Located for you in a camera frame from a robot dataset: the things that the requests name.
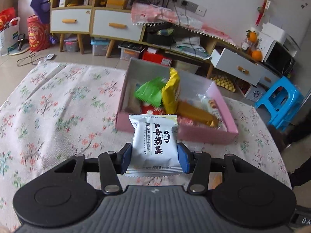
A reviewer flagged white striped snack bar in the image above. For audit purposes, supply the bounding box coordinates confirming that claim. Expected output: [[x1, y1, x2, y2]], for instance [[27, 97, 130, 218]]
[[197, 94, 222, 123]]

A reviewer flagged white monkey snack packet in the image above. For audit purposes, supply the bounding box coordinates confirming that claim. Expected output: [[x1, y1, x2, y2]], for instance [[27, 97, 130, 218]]
[[125, 114, 183, 177]]

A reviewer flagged white paper shopping bag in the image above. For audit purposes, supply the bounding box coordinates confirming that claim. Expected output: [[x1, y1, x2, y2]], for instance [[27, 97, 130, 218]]
[[0, 17, 20, 56]]

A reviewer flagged green snack packet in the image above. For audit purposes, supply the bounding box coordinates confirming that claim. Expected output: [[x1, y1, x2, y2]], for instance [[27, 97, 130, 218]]
[[135, 77, 166, 107]]

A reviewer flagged red snack packet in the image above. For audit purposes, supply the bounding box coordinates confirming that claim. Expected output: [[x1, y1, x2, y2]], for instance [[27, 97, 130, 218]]
[[141, 102, 166, 115]]

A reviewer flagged wooden shelf cabinet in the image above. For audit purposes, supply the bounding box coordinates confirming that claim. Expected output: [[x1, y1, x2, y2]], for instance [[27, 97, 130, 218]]
[[50, 0, 94, 54]]

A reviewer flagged yellow egg tray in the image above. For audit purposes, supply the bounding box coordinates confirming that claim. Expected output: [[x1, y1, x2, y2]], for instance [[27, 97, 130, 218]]
[[210, 75, 236, 93]]

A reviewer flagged orange fruit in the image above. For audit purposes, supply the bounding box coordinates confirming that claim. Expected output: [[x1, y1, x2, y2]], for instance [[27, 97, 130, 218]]
[[252, 50, 263, 62]]

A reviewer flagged yellow snack packet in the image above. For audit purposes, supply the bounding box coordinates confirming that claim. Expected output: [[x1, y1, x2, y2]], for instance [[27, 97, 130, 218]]
[[162, 68, 180, 115]]

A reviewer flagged pink cardboard box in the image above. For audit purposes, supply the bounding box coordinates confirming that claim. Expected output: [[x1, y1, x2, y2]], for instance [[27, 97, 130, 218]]
[[116, 58, 239, 144]]

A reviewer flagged pink cloth on cabinet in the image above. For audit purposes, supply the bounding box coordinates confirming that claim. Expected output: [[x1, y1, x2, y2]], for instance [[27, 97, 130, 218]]
[[131, 3, 237, 47]]

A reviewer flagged gold snack bar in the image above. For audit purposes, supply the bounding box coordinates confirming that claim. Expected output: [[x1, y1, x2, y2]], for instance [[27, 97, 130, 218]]
[[176, 101, 218, 128]]

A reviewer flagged red plastic bag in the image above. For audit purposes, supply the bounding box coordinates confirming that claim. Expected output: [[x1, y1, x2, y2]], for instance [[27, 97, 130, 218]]
[[0, 7, 16, 31]]

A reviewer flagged blue plastic stool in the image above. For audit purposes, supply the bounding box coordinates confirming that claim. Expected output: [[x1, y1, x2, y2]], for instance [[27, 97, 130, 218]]
[[254, 76, 304, 131]]

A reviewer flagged red lantern bag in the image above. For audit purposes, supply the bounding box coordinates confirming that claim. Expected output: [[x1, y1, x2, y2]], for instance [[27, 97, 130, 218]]
[[27, 15, 50, 52]]

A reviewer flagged microwave oven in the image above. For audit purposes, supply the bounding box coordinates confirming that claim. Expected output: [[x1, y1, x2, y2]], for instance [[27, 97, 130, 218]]
[[257, 32, 296, 76]]

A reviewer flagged open white drawer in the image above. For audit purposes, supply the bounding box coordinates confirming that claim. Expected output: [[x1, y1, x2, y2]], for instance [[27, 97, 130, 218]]
[[210, 48, 263, 85]]

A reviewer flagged floral tablecloth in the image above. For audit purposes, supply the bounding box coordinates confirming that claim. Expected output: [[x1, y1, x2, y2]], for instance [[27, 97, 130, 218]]
[[1, 62, 291, 231]]

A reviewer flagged white drawer cabinet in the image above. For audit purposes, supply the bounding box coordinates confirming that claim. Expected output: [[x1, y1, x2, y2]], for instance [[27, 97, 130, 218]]
[[91, 7, 144, 58]]

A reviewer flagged red box under cabinet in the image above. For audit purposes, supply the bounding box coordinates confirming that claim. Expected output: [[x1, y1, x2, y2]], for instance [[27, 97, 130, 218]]
[[142, 51, 172, 66]]

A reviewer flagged purple plush toy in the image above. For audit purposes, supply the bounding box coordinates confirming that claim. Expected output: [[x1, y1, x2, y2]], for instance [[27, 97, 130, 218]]
[[30, 0, 51, 24]]

